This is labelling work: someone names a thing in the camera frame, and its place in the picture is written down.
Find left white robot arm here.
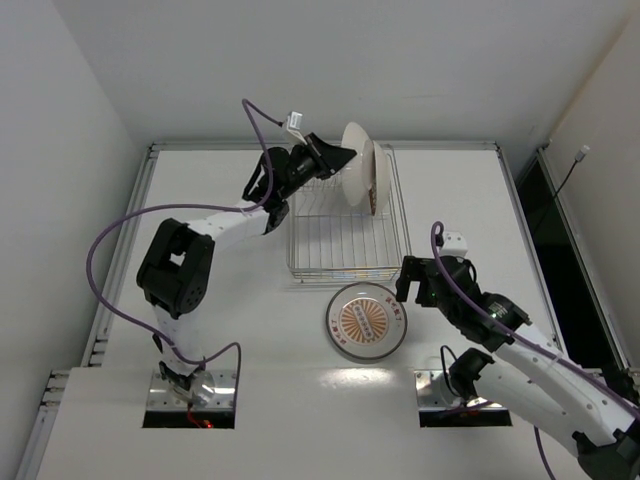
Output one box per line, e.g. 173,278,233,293
136,134,361,398

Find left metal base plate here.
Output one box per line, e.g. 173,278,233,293
146,370,237,413

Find floral brown-rim plate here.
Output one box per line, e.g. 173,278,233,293
340,122,374,207
369,141,392,216

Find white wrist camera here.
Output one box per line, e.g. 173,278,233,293
281,111,307,146
439,231,468,258

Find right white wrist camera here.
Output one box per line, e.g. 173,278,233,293
439,231,468,258

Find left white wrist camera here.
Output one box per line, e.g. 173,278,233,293
281,111,307,146

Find black wall cable with plug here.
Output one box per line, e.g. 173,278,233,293
524,144,591,236

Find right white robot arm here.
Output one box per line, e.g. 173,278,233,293
396,256,639,479

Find orange sunburst plate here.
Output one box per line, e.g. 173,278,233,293
324,282,408,363

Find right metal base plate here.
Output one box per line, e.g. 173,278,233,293
414,370,506,414

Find wire dish rack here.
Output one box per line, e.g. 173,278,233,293
286,144,411,284

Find metal base plate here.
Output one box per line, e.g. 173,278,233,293
414,370,506,414
146,370,237,413

